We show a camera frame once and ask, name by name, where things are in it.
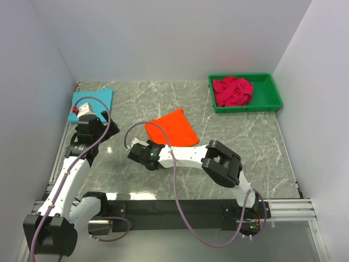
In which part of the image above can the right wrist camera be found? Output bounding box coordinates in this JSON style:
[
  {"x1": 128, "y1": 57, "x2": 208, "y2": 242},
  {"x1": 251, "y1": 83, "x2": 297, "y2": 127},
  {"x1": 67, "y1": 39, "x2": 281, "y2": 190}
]
[{"x1": 130, "y1": 138, "x2": 149, "y2": 149}]

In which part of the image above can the orange t shirt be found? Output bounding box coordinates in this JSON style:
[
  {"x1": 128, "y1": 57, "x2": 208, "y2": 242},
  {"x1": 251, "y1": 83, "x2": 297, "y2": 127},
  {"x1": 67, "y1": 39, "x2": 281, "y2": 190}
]
[{"x1": 145, "y1": 109, "x2": 200, "y2": 147}]

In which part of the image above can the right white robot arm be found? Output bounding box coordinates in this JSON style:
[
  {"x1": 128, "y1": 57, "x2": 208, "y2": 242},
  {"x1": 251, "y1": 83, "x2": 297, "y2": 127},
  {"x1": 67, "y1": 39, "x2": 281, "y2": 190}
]
[{"x1": 126, "y1": 138, "x2": 260, "y2": 221}]

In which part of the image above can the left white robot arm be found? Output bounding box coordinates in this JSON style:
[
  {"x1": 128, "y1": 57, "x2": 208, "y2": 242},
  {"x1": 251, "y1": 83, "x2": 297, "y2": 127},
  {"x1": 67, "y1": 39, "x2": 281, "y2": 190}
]
[{"x1": 23, "y1": 108, "x2": 119, "y2": 261}]

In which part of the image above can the crumpled pink t shirt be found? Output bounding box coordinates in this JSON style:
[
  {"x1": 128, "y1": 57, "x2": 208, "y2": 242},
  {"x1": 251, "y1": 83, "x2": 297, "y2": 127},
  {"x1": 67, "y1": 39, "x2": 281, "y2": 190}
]
[{"x1": 212, "y1": 76, "x2": 254, "y2": 107}]

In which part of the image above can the green plastic bin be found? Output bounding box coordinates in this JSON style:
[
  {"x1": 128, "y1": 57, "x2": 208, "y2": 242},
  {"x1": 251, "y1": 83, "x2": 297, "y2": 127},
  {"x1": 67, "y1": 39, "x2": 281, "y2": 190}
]
[{"x1": 208, "y1": 73, "x2": 283, "y2": 114}]

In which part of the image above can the aluminium frame rail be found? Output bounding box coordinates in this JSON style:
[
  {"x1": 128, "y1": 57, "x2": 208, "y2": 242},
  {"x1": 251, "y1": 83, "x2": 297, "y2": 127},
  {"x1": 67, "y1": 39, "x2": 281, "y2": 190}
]
[{"x1": 29, "y1": 199, "x2": 318, "y2": 223}]

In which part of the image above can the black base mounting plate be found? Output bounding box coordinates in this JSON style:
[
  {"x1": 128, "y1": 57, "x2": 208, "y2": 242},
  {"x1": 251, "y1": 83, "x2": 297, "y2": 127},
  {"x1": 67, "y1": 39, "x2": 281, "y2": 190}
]
[{"x1": 89, "y1": 199, "x2": 273, "y2": 234}]

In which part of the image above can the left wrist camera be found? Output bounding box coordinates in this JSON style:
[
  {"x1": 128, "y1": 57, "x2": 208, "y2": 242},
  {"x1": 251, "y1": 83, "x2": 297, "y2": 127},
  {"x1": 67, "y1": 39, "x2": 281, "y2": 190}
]
[{"x1": 69, "y1": 103, "x2": 94, "y2": 123}]

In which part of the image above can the folded light blue t shirt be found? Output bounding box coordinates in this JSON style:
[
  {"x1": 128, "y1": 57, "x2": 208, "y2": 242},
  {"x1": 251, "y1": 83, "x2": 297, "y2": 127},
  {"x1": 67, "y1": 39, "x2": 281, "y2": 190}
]
[{"x1": 71, "y1": 88, "x2": 114, "y2": 123}]

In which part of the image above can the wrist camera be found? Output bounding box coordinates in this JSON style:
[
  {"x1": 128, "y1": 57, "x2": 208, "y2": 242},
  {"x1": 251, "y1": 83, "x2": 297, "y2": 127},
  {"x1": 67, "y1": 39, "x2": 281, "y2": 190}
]
[
  {"x1": 69, "y1": 103, "x2": 94, "y2": 123},
  {"x1": 130, "y1": 138, "x2": 149, "y2": 149}
]

